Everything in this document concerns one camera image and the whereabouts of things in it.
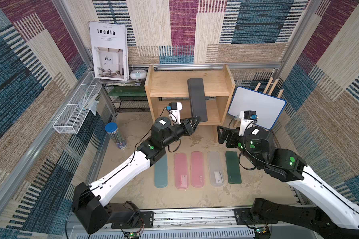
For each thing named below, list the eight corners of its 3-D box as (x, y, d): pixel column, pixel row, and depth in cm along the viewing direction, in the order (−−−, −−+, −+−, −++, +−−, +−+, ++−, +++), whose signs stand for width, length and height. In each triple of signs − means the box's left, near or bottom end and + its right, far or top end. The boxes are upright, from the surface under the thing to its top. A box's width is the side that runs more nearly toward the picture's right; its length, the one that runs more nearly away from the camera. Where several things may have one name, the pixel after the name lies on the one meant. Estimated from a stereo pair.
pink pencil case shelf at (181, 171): (173, 188, 85) (173, 187, 84) (174, 154, 99) (174, 152, 97) (189, 188, 85) (189, 187, 83) (188, 154, 99) (188, 152, 97)
